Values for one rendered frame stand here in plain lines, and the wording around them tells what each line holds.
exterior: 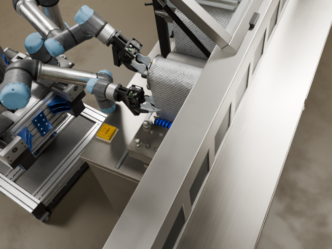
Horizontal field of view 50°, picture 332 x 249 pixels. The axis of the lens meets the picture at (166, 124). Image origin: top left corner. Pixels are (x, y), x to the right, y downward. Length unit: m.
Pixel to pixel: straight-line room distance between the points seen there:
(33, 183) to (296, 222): 1.74
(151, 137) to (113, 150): 0.24
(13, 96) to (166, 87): 0.65
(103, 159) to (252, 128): 0.84
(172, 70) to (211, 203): 0.62
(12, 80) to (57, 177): 1.05
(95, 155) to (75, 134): 1.01
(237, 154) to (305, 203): 1.61
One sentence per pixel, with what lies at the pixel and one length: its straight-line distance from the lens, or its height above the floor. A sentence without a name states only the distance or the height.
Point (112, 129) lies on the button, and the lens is 1.74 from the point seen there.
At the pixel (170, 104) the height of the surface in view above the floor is 1.15.
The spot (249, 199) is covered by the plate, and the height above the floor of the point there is 1.44.
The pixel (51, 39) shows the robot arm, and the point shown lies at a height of 1.40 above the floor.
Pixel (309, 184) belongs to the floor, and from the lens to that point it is 2.64.
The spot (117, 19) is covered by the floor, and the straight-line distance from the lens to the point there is 3.86.
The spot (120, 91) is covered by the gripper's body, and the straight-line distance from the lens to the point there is 1.55.
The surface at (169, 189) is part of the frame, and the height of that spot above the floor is 1.65.
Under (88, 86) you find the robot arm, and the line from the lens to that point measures 1.65.
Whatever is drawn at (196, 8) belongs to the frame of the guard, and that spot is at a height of 1.76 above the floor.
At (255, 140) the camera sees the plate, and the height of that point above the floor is 1.44.
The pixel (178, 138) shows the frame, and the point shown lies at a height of 1.65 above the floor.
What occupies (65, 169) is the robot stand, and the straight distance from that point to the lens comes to 2.56.
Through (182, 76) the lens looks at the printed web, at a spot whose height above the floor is 1.31.
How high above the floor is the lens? 2.30
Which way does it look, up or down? 54 degrees down
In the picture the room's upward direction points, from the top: 11 degrees counter-clockwise
